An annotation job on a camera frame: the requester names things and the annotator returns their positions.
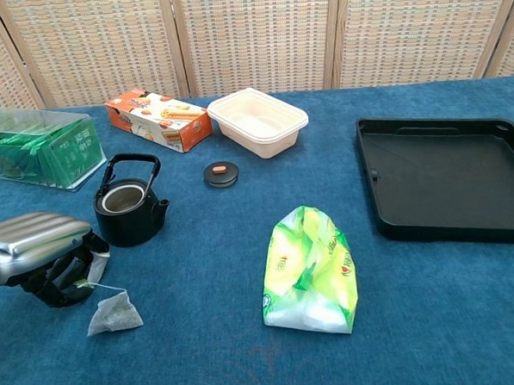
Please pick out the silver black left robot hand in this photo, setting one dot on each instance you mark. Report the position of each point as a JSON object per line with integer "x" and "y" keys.
{"x": 31, "y": 243}

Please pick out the white tea bag with tag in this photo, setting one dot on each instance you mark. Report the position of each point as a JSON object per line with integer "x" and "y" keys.
{"x": 114, "y": 315}

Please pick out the clear box of green packets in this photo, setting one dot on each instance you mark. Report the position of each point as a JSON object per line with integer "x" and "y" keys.
{"x": 43, "y": 152}

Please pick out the black cast iron teapot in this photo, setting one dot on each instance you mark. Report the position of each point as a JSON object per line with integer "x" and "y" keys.
{"x": 131, "y": 220}

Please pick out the black teapot lid orange knob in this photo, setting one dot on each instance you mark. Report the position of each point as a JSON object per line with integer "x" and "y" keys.
{"x": 220, "y": 173}

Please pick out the green and white plastic bag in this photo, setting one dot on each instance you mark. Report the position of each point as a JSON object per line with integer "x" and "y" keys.
{"x": 309, "y": 276}

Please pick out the orange snack carton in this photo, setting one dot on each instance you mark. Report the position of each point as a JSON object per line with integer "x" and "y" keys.
{"x": 163, "y": 122}

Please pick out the blue table cloth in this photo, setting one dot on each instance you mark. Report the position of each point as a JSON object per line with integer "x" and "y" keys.
{"x": 231, "y": 366}

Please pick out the cream plastic food container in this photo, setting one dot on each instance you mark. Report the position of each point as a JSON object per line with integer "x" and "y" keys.
{"x": 257, "y": 123}

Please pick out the woven folding screen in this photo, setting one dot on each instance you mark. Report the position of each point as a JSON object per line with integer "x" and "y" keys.
{"x": 249, "y": 37}

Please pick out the black plastic tray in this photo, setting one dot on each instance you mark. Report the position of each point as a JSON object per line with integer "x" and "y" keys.
{"x": 446, "y": 178}

